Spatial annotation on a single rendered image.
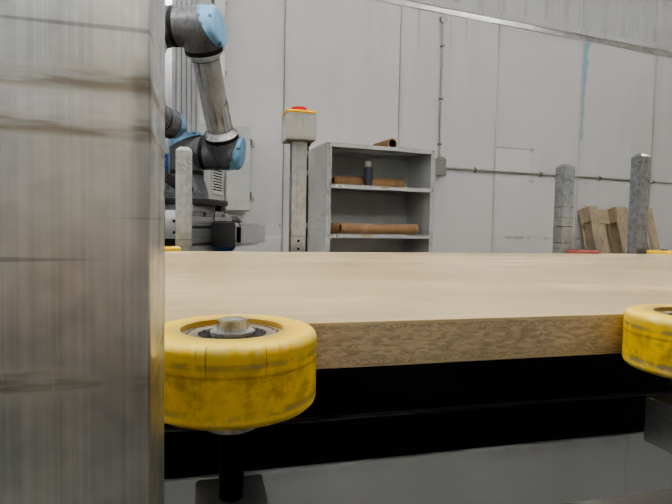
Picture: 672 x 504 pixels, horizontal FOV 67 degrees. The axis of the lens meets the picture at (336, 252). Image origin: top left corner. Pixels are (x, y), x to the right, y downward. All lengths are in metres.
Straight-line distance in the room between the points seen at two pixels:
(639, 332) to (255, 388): 0.24
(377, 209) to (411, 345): 4.00
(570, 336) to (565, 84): 5.30
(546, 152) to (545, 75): 0.72
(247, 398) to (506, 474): 0.25
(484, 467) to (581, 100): 5.44
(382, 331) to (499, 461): 0.15
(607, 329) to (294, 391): 0.24
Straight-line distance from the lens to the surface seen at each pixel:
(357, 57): 4.45
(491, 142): 4.97
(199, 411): 0.22
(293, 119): 1.21
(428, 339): 0.32
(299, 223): 1.21
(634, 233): 1.68
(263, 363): 0.21
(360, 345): 0.31
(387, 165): 4.37
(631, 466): 0.48
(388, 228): 3.90
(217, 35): 1.65
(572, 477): 0.45
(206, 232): 1.88
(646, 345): 0.36
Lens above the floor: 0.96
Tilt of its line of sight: 3 degrees down
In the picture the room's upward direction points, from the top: 1 degrees clockwise
